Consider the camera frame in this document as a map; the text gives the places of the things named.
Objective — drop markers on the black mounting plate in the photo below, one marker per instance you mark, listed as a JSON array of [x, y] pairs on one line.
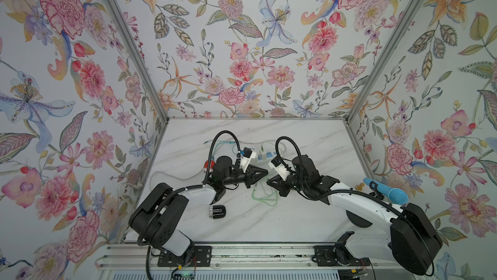
[[196, 256], [337, 255]]

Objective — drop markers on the small gold knob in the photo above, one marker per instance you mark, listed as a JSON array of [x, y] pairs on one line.
[[359, 188]]

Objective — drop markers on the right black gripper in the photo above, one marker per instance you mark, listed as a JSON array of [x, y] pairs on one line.
[[287, 182]]

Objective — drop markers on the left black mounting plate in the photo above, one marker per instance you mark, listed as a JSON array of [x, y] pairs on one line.
[[196, 256]]

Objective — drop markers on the red electric shaver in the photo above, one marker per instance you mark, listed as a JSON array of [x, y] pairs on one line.
[[209, 166]]

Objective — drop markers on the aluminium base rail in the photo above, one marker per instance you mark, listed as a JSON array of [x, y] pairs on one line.
[[229, 255]]

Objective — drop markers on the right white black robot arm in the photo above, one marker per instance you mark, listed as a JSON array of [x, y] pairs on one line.
[[407, 235]]

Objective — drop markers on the black electric shaver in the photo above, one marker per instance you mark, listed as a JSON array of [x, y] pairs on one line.
[[217, 212]]

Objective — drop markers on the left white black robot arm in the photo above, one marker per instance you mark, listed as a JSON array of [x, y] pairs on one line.
[[157, 217]]

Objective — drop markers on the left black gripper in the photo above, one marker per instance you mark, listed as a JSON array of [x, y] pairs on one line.
[[246, 175]]

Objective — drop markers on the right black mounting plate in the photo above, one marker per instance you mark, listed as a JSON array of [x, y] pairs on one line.
[[337, 255]]

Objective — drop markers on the blue microphone on stand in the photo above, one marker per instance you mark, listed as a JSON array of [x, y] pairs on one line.
[[380, 191]]

